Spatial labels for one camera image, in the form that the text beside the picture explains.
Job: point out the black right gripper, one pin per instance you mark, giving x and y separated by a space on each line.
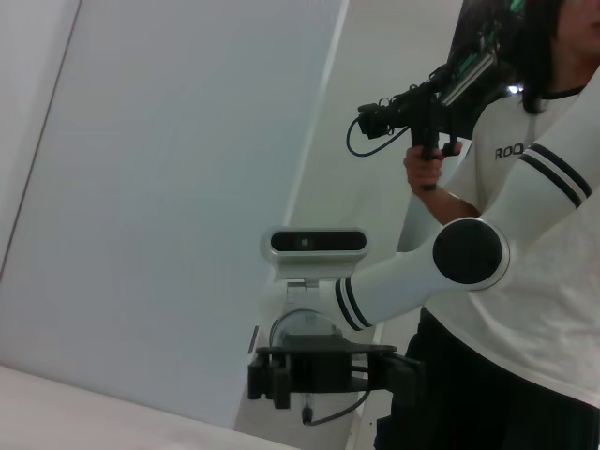
328 370

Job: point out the black handheld camera rig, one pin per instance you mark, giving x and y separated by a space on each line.
422 112

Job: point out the person's bare forearm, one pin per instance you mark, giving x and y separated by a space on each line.
450 204

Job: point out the person's bare hand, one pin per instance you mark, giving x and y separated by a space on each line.
422 173

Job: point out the person in white shirt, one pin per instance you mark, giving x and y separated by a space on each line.
539 328

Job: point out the pale blue partition panel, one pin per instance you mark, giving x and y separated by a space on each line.
164 187

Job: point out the bright ceiling lamp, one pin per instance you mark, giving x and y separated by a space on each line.
514 89

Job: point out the green ceiling pipe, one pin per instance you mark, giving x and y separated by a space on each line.
473 63

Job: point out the silver ceiling rail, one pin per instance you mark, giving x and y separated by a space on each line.
469 79

